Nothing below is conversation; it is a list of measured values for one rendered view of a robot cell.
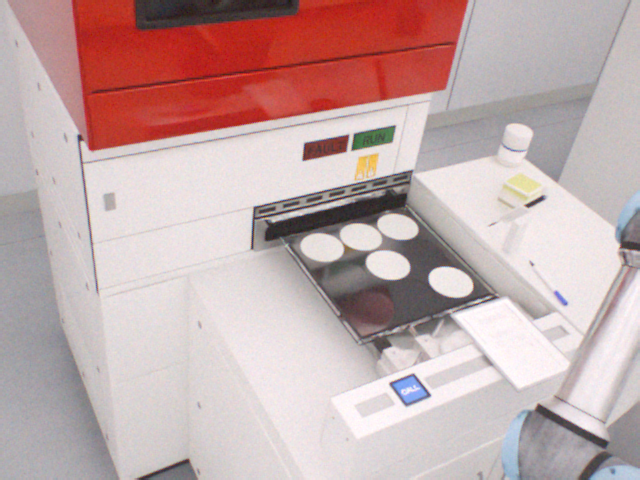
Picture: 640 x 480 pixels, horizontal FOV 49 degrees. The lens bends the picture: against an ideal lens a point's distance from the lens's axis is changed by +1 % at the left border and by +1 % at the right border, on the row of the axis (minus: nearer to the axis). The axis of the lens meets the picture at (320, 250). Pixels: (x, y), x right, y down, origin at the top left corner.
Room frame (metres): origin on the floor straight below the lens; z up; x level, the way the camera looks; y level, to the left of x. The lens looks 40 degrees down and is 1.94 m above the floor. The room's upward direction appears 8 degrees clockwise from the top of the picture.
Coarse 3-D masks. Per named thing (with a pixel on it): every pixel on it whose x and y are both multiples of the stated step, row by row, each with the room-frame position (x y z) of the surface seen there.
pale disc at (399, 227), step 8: (384, 216) 1.42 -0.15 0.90; (392, 216) 1.43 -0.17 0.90; (400, 216) 1.43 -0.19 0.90; (384, 224) 1.39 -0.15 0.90; (392, 224) 1.39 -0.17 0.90; (400, 224) 1.40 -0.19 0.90; (408, 224) 1.40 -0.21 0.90; (384, 232) 1.36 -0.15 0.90; (392, 232) 1.36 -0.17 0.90; (400, 232) 1.37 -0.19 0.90; (408, 232) 1.37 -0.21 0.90; (416, 232) 1.38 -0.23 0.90
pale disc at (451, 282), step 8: (432, 272) 1.23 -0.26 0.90; (440, 272) 1.24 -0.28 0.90; (448, 272) 1.24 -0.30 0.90; (456, 272) 1.25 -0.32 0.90; (432, 280) 1.21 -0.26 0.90; (440, 280) 1.21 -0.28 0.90; (448, 280) 1.21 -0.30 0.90; (456, 280) 1.22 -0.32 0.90; (464, 280) 1.22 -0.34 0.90; (440, 288) 1.18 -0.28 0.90; (448, 288) 1.19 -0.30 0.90; (456, 288) 1.19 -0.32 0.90; (464, 288) 1.20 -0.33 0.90; (472, 288) 1.20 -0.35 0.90; (456, 296) 1.16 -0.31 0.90
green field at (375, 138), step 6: (372, 132) 1.45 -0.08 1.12; (378, 132) 1.46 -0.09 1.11; (384, 132) 1.47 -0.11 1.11; (390, 132) 1.48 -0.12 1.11; (360, 138) 1.43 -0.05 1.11; (366, 138) 1.44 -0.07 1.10; (372, 138) 1.45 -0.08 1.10; (378, 138) 1.46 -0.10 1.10; (384, 138) 1.47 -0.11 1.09; (390, 138) 1.48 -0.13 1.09; (354, 144) 1.42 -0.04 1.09; (360, 144) 1.43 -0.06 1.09; (366, 144) 1.44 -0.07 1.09; (372, 144) 1.45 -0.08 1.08; (378, 144) 1.46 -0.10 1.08
